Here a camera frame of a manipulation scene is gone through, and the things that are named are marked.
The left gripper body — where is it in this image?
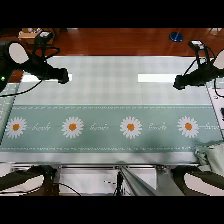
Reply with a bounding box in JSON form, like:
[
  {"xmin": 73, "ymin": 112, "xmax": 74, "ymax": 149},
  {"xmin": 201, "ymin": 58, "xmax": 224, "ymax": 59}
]
[{"xmin": 58, "ymin": 67, "xmax": 71, "ymax": 85}]

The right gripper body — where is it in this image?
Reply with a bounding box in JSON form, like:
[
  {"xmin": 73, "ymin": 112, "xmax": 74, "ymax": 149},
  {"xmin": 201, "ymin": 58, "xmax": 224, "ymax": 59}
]
[{"xmin": 172, "ymin": 74, "xmax": 188, "ymax": 91}]

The pale green T-shirt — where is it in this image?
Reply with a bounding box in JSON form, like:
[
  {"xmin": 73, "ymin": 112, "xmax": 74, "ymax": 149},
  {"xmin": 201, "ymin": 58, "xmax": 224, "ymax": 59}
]
[{"xmin": 194, "ymin": 140, "xmax": 224, "ymax": 168}]

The blue round object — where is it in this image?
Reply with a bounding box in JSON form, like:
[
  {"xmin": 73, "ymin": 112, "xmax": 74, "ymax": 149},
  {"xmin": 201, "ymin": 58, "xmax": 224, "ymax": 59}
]
[{"xmin": 168, "ymin": 31, "xmax": 185, "ymax": 43}]

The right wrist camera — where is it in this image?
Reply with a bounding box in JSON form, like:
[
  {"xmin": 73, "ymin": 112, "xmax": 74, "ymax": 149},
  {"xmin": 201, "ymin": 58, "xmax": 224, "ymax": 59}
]
[{"xmin": 187, "ymin": 39, "xmax": 207, "ymax": 68}]

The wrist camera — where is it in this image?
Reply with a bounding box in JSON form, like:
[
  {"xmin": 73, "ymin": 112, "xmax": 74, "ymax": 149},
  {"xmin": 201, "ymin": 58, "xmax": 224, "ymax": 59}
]
[
  {"xmin": 32, "ymin": 30, "xmax": 55, "ymax": 52},
  {"xmin": 187, "ymin": 39, "xmax": 207, "ymax": 68}
]

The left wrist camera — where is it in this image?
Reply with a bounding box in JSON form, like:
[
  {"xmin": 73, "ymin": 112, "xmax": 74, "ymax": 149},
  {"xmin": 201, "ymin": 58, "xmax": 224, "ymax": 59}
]
[{"xmin": 32, "ymin": 30, "xmax": 55, "ymax": 52}]

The silver frame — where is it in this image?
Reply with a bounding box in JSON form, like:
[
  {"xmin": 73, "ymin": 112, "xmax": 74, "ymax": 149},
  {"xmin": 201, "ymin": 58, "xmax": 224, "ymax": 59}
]
[{"xmin": 0, "ymin": 161, "xmax": 224, "ymax": 197}]

